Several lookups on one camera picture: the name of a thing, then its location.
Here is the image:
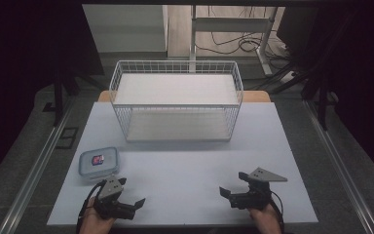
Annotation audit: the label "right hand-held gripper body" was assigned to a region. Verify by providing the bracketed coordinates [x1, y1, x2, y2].
[229, 167, 288, 212]

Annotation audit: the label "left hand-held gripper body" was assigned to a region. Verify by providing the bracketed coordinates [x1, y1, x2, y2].
[93, 175, 136, 221]

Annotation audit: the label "clear container with blue lid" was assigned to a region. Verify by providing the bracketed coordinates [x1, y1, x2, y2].
[78, 146, 122, 179]

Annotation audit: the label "white wire basket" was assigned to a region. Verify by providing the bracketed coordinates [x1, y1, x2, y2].
[108, 59, 244, 143]

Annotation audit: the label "person's right hand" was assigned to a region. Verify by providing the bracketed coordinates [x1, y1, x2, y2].
[247, 202, 284, 234]

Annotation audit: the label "person's left hand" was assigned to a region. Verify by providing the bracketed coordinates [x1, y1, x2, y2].
[79, 196, 117, 234]

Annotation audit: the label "wooden table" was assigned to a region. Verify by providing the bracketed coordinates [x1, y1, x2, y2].
[96, 90, 272, 103]

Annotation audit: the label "black stand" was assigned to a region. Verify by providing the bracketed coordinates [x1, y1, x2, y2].
[256, 59, 340, 132]
[52, 67, 105, 128]

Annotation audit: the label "white power strip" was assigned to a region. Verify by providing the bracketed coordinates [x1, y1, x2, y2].
[280, 70, 297, 84]

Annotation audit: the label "white cabinet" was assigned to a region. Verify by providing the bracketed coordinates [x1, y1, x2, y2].
[82, 4, 169, 54]

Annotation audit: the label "dark curtain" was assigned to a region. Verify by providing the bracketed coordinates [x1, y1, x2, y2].
[277, 0, 374, 189]
[0, 0, 105, 191]

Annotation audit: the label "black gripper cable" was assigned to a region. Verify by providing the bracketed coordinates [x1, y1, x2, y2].
[268, 190, 286, 234]
[75, 179, 107, 234]

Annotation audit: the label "black floor bracket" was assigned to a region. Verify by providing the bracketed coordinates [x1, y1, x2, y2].
[55, 126, 80, 150]

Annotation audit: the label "metal floor rail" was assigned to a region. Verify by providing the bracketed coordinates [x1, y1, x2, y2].
[0, 97, 76, 234]
[302, 98, 374, 234]

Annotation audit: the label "black floor cables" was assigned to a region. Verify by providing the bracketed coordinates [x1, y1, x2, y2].
[195, 5, 294, 71]

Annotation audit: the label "white desk frame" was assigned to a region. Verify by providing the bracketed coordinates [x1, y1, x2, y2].
[189, 4, 280, 78]

